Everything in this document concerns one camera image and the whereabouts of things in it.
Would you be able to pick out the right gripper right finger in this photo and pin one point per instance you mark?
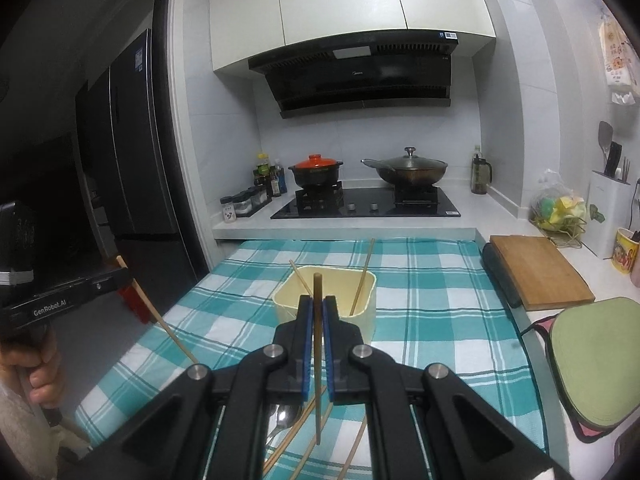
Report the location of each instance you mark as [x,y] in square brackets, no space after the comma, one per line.
[424,423]

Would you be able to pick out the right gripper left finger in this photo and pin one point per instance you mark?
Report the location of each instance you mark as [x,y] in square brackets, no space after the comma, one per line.
[210,424]

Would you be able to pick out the person's left hand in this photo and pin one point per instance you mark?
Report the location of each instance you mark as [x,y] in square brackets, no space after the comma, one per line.
[44,372]

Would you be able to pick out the large steel spoon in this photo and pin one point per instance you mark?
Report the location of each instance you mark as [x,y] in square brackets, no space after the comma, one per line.
[286,417]

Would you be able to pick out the right pair outer chopstick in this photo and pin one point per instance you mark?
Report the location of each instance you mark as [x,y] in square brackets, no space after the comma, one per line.
[353,450]

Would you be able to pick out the teal white plaid tablecloth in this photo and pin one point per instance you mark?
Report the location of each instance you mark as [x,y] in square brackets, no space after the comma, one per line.
[434,303]

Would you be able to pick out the black refrigerator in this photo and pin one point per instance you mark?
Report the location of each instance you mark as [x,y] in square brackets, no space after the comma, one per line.
[128,151]

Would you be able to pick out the cream utensil holder box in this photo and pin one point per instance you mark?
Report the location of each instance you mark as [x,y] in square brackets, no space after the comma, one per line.
[340,283]

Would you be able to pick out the black rolled mat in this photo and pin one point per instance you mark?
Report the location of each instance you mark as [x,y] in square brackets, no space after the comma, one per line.
[498,274]

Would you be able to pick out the chopstick in holder left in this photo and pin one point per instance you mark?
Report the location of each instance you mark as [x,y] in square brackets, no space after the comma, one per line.
[300,277]

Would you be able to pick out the chopstick in holder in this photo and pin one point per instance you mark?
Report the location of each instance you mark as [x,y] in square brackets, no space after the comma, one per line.
[363,276]
[300,277]

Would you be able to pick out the green pad mat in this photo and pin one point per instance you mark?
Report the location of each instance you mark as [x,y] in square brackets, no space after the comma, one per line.
[593,354]

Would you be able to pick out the wooden cutting board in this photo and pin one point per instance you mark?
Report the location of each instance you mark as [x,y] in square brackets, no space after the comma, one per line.
[544,279]

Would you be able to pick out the chopstick in holder right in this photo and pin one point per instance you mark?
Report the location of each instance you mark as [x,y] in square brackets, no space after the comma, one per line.
[363,276]

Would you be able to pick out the spice jar rack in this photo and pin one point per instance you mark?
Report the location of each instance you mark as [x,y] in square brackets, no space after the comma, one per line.
[245,203]

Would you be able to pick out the black gas stove top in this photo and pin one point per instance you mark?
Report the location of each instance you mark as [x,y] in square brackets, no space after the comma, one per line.
[338,202]

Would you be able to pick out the plastic bag with sponges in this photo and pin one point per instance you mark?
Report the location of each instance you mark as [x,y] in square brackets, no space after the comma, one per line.
[558,212]

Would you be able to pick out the sauce bottles group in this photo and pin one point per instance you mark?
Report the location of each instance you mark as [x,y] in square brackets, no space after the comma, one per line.
[269,175]

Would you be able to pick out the black wok glass lid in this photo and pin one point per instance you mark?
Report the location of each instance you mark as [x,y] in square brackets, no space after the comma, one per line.
[409,170]

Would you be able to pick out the dark glass kettle jug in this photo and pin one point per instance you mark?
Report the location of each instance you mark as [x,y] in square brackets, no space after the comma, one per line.
[481,175]

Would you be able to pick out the yellow printed cup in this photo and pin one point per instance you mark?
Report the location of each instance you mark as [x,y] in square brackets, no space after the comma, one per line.
[625,250]

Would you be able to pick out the black pot orange lid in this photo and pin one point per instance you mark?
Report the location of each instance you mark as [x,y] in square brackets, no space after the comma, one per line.
[316,171]

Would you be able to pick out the white knife utensil block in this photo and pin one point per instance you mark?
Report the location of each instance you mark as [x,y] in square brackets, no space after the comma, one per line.
[609,196]

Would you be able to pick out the black range hood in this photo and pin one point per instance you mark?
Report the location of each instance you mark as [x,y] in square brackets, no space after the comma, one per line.
[383,68]

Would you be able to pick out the white upper cabinets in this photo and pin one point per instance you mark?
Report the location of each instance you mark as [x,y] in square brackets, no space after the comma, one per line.
[240,29]

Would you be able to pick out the hanging paper bag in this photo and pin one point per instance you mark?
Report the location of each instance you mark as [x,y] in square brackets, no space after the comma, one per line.
[620,61]

